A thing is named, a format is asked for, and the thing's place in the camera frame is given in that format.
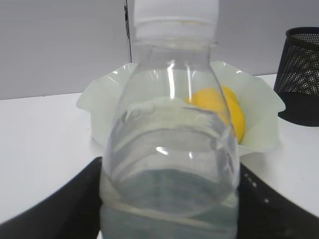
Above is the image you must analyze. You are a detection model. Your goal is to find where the yellow mango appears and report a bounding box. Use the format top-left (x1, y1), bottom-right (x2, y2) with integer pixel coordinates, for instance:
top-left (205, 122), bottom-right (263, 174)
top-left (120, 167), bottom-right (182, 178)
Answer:
top-left (184, 86), bottom-right (245, 143)

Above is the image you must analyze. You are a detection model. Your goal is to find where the clear water bottle green label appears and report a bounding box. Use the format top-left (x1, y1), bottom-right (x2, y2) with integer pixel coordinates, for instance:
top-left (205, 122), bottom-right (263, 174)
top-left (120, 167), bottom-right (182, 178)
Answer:
top-left (100, 0), bottom-right (240, 239)

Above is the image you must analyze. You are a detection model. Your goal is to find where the black mesh pen holder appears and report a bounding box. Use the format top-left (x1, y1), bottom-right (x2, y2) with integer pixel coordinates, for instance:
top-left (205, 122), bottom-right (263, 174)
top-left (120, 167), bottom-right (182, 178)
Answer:
top-left (274, 27), bottom-right (319, 127)

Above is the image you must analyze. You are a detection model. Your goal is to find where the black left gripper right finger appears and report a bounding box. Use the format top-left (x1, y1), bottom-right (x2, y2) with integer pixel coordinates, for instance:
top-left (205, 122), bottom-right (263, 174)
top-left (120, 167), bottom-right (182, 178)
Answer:
top-left (237, 164), bottom-right (319, 239)

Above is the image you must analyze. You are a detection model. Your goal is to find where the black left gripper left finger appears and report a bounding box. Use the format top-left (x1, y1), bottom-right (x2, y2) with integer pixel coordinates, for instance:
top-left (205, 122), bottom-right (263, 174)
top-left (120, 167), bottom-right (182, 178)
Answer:
top-left (0, 157), bottom-right (102, 239)

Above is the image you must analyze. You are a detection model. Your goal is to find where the pale green wavy plate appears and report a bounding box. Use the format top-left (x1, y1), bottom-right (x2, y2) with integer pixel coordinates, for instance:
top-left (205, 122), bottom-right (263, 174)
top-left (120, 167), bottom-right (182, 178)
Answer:
top-left (76, 61), bottom-right (286, 156)

